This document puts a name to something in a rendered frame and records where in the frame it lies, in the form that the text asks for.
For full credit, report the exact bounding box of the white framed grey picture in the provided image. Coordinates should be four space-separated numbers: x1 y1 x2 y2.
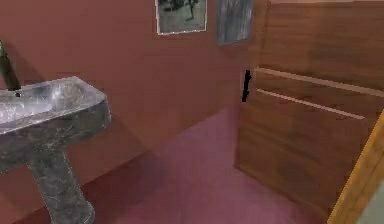
154 0 208 36

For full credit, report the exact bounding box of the brown wooden room door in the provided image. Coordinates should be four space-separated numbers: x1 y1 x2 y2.
233 0 384 219

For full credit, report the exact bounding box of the dark sink faucet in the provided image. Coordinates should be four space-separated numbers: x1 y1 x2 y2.
0 39 22 92

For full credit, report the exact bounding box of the black door handle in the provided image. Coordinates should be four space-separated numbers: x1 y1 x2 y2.
241 69 253 103

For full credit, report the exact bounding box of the grey blue wall picture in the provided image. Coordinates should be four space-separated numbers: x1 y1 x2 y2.
214 0 255 46

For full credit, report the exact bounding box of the grey marble pedestal sink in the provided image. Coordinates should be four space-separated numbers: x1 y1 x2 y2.
0 76 112 224

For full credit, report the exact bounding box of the orange wooden door frame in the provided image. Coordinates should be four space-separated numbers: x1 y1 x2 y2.
327 109 384 224

